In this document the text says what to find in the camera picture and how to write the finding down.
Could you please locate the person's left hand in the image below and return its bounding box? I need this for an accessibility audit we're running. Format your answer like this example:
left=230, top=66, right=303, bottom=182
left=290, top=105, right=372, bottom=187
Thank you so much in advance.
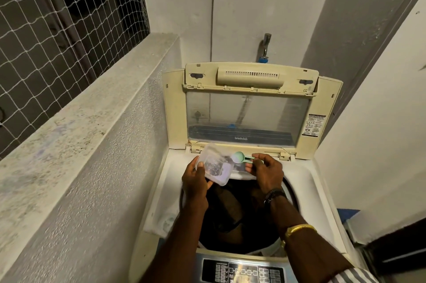
left=181, top=156, right=213, bottom=206

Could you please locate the person's right hand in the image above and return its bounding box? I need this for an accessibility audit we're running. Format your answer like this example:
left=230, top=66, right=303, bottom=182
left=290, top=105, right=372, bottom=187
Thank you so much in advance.
left=245, top=153, right=284, bottom=196

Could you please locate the mint green plastic scoop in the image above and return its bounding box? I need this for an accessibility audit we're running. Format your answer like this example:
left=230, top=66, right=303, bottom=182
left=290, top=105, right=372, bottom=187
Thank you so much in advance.
left=232, top=151, right=265, bottom=164

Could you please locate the cream blue washing machine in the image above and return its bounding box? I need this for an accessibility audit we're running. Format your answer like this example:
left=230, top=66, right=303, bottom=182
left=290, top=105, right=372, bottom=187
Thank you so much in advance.
left=128, top=62, right=362, bottom=283

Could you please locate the brown garment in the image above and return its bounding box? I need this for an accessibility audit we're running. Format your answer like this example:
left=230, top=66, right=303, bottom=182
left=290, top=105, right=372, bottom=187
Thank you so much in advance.
left=199, top=181, right=287, bottom=255

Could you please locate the glass-windowed washing machine lid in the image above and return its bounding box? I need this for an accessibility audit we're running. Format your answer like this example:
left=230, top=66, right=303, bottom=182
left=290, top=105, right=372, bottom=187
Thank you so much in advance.
left=162, top=62, right=343, bottom=160

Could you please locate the person's right forearm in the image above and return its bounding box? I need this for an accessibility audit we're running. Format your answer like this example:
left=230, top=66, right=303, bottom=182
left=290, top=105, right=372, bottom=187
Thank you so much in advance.
left=268, top=196, right=355, bottom=283

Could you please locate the person's left forearm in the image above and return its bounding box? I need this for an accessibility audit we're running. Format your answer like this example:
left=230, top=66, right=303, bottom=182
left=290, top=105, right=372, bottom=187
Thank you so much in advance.
left=139, top=200, right=209, bottom=283

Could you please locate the black thread wristband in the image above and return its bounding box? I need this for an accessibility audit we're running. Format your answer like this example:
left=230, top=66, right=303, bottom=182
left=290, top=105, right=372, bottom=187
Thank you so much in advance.
left=264, top=187, right=288, bottom=206

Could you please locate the gold bangle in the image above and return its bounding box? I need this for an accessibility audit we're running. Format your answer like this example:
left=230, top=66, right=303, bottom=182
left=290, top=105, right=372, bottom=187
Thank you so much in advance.
left=280, top=223, right=317, bottom=248

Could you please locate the black framed glass door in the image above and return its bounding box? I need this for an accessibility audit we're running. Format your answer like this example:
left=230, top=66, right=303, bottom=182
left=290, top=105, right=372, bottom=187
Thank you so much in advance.
left=363, top=226, right=426, bottom=283

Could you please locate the white window safety net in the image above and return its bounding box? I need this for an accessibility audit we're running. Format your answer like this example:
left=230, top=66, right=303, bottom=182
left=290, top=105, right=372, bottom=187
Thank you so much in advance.
left=0, top=0, right=151, bottom=160

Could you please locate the metal wall tap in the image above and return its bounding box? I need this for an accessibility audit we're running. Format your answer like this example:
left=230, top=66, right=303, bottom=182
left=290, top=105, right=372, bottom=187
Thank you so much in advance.
left=260, top=32, right=272, bottom=59

